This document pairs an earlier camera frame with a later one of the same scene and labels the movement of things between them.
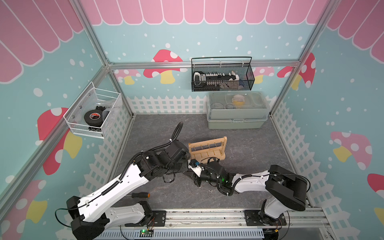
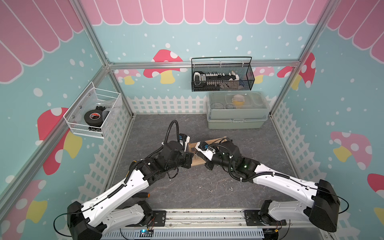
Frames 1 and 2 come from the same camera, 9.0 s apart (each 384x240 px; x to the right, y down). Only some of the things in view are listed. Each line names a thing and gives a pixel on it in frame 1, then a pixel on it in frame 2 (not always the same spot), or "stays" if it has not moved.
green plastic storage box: (237, 109) stays
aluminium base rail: (307, 224) stays
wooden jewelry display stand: (202, 151) stays
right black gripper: (196, 181) to (208, 165)
